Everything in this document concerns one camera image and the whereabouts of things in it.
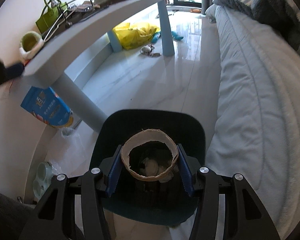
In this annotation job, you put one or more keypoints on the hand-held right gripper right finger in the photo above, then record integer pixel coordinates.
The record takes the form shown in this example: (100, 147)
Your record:
(185, 175)

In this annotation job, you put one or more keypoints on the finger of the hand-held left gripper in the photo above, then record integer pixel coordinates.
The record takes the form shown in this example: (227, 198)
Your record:
(16, 68)

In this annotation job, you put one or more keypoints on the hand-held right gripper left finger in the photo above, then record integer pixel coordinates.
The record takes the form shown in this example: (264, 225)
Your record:
(113, 172)

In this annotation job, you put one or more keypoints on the white tissue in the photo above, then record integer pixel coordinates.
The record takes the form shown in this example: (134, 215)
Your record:
(170, 178)
(151, 166)

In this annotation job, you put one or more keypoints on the black trash bin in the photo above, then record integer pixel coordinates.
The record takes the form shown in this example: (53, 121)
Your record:
(140, 122)

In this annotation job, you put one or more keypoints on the blue printed package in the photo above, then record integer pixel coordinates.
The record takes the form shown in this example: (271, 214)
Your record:
(45, 107)

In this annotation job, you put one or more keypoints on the clear plastic wrap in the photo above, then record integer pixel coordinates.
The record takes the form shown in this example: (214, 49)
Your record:
(70, 140)

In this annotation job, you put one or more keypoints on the green felt bag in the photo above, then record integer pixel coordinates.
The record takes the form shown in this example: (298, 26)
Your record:
(48, 21)

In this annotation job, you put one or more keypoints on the light blue table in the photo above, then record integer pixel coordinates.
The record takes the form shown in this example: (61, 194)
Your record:
(77, 37)

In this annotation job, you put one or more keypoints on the pale green tray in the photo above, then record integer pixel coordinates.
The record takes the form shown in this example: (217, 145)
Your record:
(41, 180)

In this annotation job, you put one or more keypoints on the dark cluttered tray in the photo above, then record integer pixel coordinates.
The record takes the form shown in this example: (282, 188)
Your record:
(78, 11)

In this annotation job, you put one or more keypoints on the bed with white mattress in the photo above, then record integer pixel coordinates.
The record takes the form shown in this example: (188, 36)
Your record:
(252, 105)

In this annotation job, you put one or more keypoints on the yellow plastic bag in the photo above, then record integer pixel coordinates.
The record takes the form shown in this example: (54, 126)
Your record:
(132, 36)

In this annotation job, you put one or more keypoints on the blue plush toy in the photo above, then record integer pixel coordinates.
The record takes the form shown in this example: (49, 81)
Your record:
(177, 36)

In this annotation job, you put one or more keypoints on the teal plush toy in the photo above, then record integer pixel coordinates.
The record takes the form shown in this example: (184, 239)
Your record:
(156, 38)

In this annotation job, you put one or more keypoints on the orange floor toy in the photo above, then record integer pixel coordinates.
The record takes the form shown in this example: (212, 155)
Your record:
(195, 10)

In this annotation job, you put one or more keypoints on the blue patterned fleece blanket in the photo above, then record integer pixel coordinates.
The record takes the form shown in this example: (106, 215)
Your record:
(270, 7)

